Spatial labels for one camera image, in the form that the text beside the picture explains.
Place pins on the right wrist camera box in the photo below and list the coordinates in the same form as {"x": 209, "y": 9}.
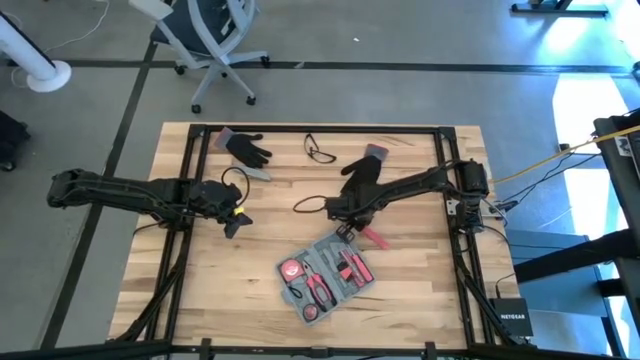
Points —
{"x": 339, "y": 207}

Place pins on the white tower fan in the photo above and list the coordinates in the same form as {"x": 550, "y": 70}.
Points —
{"x": 30, "y": 55}

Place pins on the black-framed safety glasses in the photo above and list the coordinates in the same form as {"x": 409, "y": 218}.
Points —
{"x": 322, "y": 157}

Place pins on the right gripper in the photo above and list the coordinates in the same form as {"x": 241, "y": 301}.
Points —
{"x": 357, "y": 207}

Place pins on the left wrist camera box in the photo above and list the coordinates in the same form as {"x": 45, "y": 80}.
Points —
{"x": 227, "y": 192}

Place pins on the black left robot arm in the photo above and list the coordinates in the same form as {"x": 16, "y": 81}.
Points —
{"x": 125, "y": 192}

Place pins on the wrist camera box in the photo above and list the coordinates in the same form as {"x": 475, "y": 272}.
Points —
{"x": 339, "y": 207}
{"x": 227, "y": 192}

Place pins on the black Netgear network switch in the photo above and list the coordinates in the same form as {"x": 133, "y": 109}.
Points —
{"x": 512, "y": 317}

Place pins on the black work glove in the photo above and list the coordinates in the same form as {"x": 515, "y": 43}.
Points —
{"x": 365, "y": 167}
{"x": 247, "y": 150}

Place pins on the grey plastic tool case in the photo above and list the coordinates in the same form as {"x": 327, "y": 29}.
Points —
{"x": 330, "y": 300}

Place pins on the black stand base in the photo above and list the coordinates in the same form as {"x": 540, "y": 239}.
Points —
{"x": 550, "y": 9}

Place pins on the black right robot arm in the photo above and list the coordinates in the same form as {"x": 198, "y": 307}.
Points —
{"x": 425, "y": 182}

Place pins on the black metal table frame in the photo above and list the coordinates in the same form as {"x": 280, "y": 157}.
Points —
{"x": 320, "y": 128}

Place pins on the black bag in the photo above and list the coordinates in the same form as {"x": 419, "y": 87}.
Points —
{"x": 10, "y": 140}

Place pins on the red tool with white label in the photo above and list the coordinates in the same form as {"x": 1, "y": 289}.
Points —
{"x": 291, "y": 270}

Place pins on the small pink tool piece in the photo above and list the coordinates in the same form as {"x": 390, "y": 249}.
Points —
{"x": 344, "y": 270}

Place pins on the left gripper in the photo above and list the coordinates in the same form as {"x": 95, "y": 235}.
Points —
{"x": 215, "y": 200}

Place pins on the light grey mesh office chair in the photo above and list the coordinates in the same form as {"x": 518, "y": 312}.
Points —
{"x": 220, "y": 30}

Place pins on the black workbench frame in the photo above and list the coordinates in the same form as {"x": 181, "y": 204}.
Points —
{"x": 620, "y": 175}

